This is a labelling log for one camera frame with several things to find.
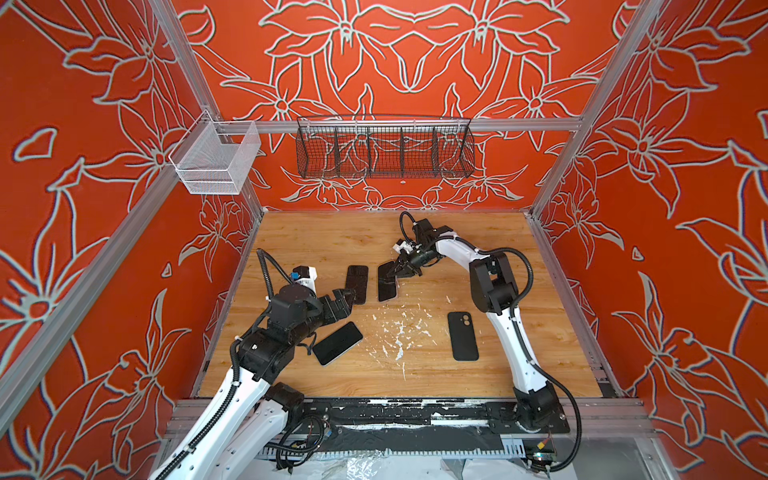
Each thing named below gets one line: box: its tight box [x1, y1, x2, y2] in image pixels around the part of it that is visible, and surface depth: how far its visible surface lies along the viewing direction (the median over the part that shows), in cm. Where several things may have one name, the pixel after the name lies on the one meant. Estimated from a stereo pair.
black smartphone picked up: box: [345, 265, 369, 305], surface depth 103 cm
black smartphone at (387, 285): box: [378, 261, 397, 302], surface depth 97 cm
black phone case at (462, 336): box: [447, 311, 479, 361], surface depth 89 cm
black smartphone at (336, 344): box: [312, 321, 364, 367], surface depth 89 cm
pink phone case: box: [378, 260, 398, 303], surface depth 97 cm
